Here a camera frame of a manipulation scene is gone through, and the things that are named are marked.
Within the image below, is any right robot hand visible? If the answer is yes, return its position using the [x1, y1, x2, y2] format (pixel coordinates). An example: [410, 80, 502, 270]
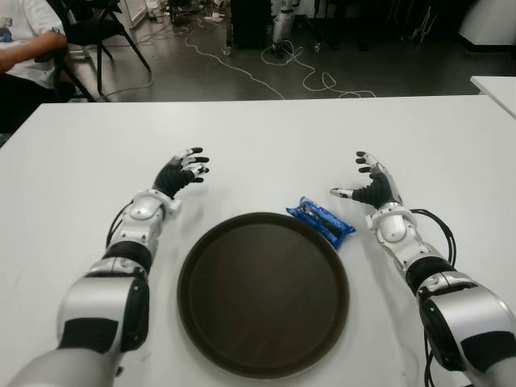
[329, 151, 404, 210]

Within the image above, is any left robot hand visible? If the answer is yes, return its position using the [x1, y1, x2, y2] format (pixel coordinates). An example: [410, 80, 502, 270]
[151, 147, 211, 199]

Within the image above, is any blue Oreo cookie package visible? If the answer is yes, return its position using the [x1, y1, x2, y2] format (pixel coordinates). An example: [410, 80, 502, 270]
[285, 196, 356, 250]

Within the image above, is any round dark brown tray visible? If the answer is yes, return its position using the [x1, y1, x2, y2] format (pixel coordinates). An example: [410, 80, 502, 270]
[177, 211, 350, 382]

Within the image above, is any white side table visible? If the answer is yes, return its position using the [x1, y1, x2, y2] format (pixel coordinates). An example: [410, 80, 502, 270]
[470, 75, 516, 120]

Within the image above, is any black chair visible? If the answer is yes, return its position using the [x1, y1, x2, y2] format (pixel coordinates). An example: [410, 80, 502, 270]
[44, 0, 152, 98]

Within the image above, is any metal folding stand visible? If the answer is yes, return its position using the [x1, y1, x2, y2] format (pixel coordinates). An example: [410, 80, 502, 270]
[410, 3, 439, 42]

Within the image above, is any white panel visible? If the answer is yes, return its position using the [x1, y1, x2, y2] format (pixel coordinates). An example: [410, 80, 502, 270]
[123, 0, 149, 30]

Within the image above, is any black cabinet on casters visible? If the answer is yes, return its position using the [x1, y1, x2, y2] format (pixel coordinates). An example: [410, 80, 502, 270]
[224, 0, 275, 56]

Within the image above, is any black wheeled stand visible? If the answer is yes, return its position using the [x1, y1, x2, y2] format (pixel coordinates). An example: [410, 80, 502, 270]
[298, 0, 372, 52]

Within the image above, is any silver robot leg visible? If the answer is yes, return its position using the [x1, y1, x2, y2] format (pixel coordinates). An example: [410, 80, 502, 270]
[272, 0, 300, 52]

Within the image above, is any white cabinet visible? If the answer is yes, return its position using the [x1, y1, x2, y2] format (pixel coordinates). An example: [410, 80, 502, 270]
[457, 0, 516, 52]

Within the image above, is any seated person in white shirt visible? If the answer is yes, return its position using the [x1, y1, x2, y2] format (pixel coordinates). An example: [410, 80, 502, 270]
[0, 0, 77, 136]

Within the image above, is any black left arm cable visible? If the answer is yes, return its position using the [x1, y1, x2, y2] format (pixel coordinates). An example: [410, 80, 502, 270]
[105, 207, 131, 248]

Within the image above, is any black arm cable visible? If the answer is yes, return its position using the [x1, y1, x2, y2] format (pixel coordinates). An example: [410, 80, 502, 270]
[105, 207, 131, 248]
[409, 208, 459, 382]

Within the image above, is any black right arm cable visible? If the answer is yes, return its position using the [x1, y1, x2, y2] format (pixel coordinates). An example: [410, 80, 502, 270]
[409, 208, 459, 382]

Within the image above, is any grey floor cable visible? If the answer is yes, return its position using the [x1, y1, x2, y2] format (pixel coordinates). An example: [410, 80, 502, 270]
[100, 72, 155, 98]

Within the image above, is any long white floor cable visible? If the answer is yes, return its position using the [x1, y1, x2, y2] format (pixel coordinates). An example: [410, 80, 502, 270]
[183, 24, 285, 100]

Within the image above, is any coiled white floor cable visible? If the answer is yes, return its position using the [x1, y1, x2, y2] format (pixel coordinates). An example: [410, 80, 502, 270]
[260, 39, 378, 99]

